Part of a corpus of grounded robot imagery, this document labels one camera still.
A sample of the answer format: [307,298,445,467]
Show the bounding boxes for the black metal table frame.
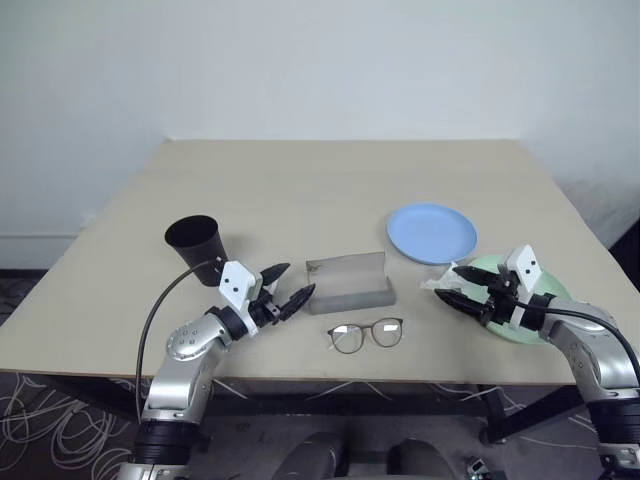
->
[47,373,527,444]

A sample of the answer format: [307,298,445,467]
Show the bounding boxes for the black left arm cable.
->
[134,258,224,422]

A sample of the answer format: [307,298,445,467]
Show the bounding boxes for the brown round-frame eyeglasses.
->
[325,316,406,356]

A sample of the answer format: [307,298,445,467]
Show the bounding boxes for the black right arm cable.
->
[513,299,640,365]

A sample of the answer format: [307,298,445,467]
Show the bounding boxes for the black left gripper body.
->
[248,280,284,327]

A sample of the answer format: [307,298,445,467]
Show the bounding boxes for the white floor cable tangle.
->
[0,370,135,469]

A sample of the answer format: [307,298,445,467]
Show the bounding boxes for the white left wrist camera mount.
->
[218,260,264,337]

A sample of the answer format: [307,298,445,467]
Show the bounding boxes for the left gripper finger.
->
[278,283,318,322]
[258,262,292,286]

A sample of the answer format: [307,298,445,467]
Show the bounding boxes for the white tissue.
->
[418,260,470,294]

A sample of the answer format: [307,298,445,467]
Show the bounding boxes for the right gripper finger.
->
[451,266,502,291]
[433,289,491,319]

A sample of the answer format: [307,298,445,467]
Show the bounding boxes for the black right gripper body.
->
[481,264,524,327]

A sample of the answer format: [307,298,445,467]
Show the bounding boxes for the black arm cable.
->
[134,258,224,422]
[513,299,640,365]

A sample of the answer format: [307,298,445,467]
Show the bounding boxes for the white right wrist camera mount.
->
[501,244,544,330]

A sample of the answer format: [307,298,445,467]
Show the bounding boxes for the light green plate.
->
[466,253,574,347]

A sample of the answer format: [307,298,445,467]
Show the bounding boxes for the clear plastic glasses case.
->
[304,250,398,316]

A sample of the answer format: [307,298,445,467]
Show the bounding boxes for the dark rounded shape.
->
[284,431,348,480]

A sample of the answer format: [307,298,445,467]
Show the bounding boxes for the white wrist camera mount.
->
[218,260,264,337]
[501,244,544,330]

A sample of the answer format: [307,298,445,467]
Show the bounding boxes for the light blue plate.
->
[385,201,480,267]

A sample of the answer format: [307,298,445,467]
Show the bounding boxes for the black paper cup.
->
[164,214,227,288]

